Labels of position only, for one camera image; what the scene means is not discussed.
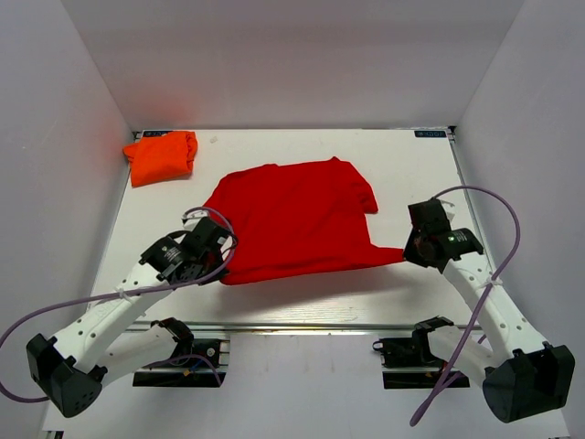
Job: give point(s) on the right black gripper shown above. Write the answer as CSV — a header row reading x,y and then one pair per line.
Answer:
x,y
409,253

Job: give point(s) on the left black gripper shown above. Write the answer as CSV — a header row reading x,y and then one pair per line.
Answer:
x,y
211,275

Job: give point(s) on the red t-shirt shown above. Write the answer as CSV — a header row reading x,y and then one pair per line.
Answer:
x,y
299,219

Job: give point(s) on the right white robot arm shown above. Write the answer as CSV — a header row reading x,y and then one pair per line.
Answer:
x,y
520,373

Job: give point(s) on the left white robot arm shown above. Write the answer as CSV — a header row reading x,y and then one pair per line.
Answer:
x,y
74,365

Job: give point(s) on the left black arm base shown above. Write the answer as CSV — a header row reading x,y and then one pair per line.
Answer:
x,y
202,366

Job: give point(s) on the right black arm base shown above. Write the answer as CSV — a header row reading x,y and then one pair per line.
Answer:
x,y
403,367

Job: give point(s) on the orange folded t-shirt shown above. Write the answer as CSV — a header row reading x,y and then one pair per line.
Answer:
x,y
161,158

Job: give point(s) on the blue label right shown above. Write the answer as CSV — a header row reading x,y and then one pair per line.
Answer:
x,y
430,134

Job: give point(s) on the blue label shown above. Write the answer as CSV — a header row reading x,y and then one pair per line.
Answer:
x,y
430,134
154,133

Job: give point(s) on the blue label left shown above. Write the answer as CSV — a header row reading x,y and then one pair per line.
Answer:
x,y
154,133

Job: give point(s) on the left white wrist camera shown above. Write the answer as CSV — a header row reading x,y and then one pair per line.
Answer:
x,y
192,218

